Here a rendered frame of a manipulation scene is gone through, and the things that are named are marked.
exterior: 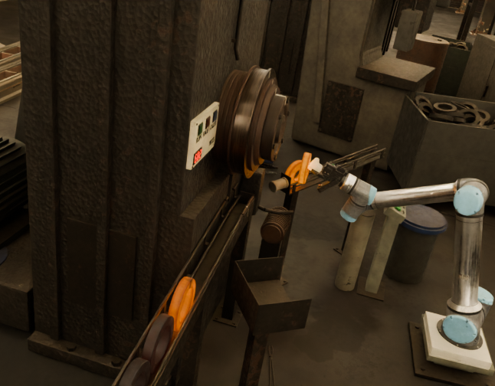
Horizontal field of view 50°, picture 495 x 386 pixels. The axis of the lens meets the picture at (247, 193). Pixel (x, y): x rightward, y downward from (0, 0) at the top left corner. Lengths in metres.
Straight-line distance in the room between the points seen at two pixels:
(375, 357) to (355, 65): 2.76
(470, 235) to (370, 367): 0.84
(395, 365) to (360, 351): 0.18
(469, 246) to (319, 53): 2.85
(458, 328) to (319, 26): 3.07
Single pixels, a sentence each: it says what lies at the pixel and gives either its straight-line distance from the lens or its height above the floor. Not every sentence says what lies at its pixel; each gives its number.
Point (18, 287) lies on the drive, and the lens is 2.66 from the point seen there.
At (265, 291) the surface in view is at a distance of 2.11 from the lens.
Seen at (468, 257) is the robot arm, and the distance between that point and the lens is 2.54.
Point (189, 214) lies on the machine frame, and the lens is 1.99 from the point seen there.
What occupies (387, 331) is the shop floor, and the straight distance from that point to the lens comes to 3.09.
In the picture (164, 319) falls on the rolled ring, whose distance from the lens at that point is 1.70.
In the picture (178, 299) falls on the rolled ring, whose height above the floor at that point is 0.75.
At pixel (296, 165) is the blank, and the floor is 0.77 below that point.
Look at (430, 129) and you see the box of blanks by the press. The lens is 4.23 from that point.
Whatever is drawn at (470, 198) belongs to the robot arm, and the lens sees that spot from 2.44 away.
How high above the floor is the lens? 1.88
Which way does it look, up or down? 27 degrees down
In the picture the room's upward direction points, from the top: 9 degrees clockwise
